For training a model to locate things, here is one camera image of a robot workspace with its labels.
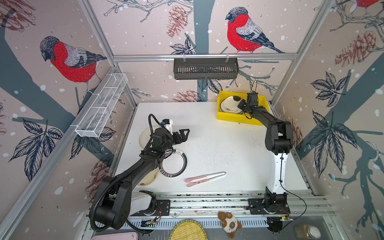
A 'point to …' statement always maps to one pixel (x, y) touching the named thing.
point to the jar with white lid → (307, 231)
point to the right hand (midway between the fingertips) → (240, 104)
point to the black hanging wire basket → (206, 68)
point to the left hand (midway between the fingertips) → (184, 131)
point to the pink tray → (124, 236)
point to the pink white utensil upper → (217, 173)
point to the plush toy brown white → (229, 224)
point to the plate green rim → (175, 165)
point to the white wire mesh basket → (100, 105)
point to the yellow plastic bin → (243, 118)
